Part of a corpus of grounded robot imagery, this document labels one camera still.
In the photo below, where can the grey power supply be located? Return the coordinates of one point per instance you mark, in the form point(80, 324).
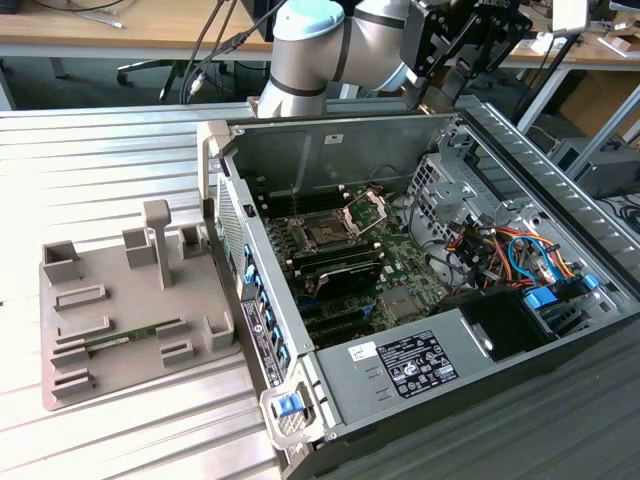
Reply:
point(350, 385)

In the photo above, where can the green motherboard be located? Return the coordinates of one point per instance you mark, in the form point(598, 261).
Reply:
point(400, 260)

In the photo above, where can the small blue clip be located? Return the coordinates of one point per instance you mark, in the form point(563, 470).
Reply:
point(590, 282)

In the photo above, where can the blue disk carrier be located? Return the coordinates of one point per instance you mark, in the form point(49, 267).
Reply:
point(541, 300)

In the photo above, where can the green RAM stick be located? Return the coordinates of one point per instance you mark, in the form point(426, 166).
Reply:
point(130, 334)

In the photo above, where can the wooden desk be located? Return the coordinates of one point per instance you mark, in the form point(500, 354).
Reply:
point(150, 25)
point(582, 54)

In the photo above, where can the thin locking lever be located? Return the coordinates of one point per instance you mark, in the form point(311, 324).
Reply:
point(296, 202)

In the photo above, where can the black power supply label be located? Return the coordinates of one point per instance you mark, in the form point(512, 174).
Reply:
point(420, 365)

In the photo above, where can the white note sticker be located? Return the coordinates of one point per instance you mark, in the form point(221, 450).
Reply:
point(362, 352)

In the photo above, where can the brown cardboard box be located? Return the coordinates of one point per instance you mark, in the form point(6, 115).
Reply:
point(600, 100)

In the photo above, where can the grey chipset heatsink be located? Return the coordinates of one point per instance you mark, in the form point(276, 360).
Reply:
point(405, 305)

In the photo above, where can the black office chair base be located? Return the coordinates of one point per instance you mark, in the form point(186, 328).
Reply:
point(150, 67)

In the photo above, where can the grey desktop computer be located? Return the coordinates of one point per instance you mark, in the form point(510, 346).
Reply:
point(610, 170)

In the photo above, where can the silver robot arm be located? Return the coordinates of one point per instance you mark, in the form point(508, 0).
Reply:
point(305, 55)

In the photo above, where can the black graphics card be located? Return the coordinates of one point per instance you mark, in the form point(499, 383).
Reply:
point(350, 281)

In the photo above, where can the black plastic shroud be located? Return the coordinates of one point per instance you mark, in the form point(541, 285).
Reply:
point(505, 320)

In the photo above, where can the small white case label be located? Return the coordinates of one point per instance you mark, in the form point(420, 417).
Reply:
point(333, 138)

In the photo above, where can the open PC case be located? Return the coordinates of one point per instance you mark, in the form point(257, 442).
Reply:
point(310, 160)

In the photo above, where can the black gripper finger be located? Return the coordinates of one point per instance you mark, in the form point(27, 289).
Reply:
point(425, 40)
point(492, 57)

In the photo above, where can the silver drive cage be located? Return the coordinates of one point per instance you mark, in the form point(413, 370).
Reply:
point(440, 187)

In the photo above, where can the black case label strip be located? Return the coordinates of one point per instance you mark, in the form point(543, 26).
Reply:
point(257, 335)

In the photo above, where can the blue case latch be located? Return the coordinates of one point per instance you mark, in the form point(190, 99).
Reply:
point(289, 405)

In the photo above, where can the black RAM slot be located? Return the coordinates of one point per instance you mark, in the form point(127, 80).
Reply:
point(345, 248)
point(325, 261)
point(310, 202)

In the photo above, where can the black expansion slot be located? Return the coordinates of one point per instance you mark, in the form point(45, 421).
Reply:
point(335, 316)
point(345, 332)

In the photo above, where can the blue slot tab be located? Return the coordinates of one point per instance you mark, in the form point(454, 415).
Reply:
point(285, 359)
point(246, 255)
point(270, 319)
point(252, 276)
point(278, 337)
point(262, 297)

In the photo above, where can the grey parts rack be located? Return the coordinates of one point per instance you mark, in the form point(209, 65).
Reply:
point(140, 300)

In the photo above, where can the CPU socket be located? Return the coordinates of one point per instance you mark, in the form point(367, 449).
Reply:
point(322, 232)

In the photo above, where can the black tripod pole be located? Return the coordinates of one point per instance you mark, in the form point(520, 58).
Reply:
point(548, 75)

